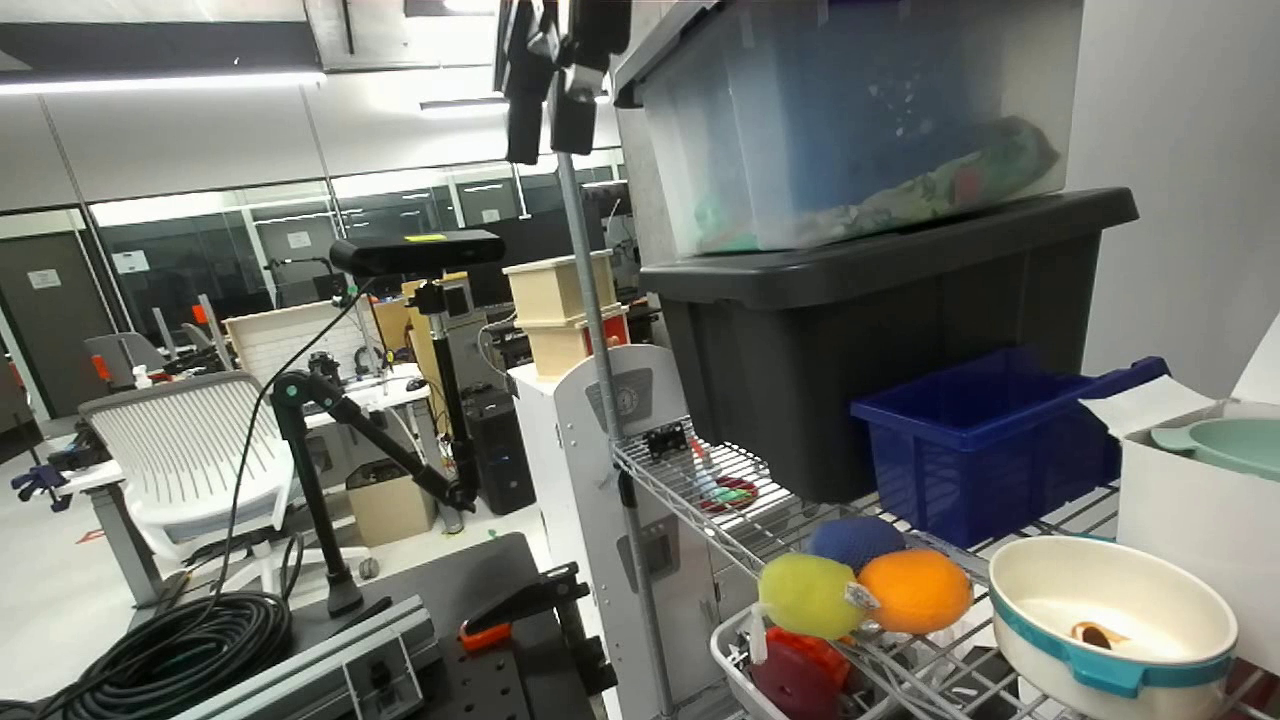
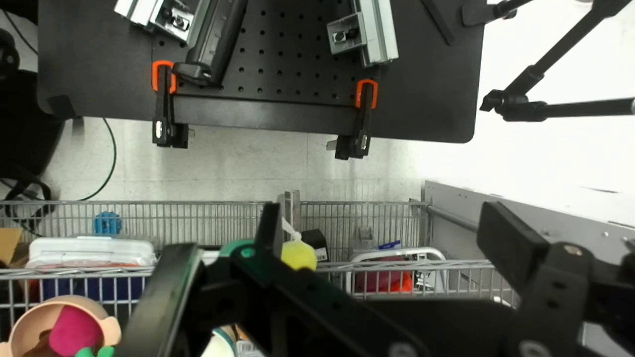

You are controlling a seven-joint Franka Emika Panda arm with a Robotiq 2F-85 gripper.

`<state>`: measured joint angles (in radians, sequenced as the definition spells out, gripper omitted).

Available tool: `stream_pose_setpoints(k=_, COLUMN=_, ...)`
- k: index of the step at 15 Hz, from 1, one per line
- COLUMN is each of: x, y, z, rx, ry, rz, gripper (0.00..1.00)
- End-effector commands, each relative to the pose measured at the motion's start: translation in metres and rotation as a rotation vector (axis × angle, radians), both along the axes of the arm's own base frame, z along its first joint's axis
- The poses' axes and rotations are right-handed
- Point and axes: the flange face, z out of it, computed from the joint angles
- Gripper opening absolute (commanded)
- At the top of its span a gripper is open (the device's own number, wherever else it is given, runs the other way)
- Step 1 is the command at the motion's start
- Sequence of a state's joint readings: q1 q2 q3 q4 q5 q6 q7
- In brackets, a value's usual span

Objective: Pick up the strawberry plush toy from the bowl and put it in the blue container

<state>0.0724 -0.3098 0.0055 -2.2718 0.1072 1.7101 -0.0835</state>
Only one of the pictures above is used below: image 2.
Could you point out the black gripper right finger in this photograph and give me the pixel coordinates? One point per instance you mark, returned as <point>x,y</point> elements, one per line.
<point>512,245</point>

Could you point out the small blue plastic cap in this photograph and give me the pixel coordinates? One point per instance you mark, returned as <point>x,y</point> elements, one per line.
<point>107,225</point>

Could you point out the orange and black clamp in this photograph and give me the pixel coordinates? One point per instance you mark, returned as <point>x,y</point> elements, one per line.
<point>163,112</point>
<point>359,126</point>

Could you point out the black angled post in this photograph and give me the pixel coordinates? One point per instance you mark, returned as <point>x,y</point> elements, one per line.
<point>214,40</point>

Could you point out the small cardboard box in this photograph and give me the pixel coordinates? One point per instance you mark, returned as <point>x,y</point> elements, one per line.
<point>8,245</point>

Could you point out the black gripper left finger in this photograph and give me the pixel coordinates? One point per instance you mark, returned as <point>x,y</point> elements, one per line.
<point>270,235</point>

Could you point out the red plastic toy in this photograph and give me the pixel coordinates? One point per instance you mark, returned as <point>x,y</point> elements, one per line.
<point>383,280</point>

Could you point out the black bag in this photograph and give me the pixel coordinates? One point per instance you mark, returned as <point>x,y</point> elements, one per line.
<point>20,132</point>

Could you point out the aluminium extrusion rail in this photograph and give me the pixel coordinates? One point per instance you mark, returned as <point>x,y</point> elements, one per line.
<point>369,30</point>
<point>155,15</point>

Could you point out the yellow mesh ball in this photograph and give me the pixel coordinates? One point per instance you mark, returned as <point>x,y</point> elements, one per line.
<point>298,257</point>

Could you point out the black articulated camera stand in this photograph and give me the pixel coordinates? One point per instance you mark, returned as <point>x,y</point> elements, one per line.
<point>562,110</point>

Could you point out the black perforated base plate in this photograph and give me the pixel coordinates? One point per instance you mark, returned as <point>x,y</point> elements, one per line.
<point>99,66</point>

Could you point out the dark blue package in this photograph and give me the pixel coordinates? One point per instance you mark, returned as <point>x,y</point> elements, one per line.
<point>91,288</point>

